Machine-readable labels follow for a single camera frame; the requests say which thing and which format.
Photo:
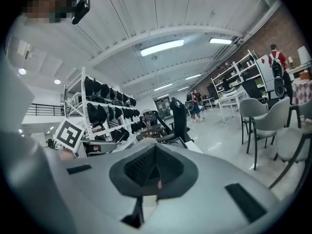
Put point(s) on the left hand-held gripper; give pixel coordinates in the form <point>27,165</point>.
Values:
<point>68,135</point>

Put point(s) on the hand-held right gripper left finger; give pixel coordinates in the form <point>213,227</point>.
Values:
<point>97,191</point>

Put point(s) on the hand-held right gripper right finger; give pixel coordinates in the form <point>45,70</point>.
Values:
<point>214,179</point>

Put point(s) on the black high-back office chair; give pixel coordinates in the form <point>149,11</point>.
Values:
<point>180,116</point>

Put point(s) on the black mesh office chair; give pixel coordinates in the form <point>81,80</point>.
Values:
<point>256,89</point>

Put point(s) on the grey shell chair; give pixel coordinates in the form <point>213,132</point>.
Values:
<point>148,140</point>

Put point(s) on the dark glass-top table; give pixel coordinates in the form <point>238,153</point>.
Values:
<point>153,130</point>

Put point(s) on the black standing fan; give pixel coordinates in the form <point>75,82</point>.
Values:
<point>146,112</point>

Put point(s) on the white metal shelving rack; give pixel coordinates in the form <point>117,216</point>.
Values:
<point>83,94</point>

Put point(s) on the black metal railing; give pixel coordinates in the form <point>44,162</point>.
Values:
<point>44,108</point>

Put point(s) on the grey chair with black legs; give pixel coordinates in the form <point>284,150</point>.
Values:
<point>292,142</point>
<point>273,119</point>
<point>252,106</point>

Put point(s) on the white metal table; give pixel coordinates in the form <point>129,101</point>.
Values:
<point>230,97</point>

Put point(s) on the white shelving unit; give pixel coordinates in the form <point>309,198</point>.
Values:
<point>234,74</point>

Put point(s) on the long ceiling light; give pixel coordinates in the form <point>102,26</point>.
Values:
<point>220,41</point>
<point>162,47</point>

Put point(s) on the light grey cabinet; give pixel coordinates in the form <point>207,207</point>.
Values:
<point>265,69</point>

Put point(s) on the checkered tablecloth table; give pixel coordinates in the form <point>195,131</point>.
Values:
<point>303,90</point>

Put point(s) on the white shade table lamp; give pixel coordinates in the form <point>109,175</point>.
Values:
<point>304,55</point>

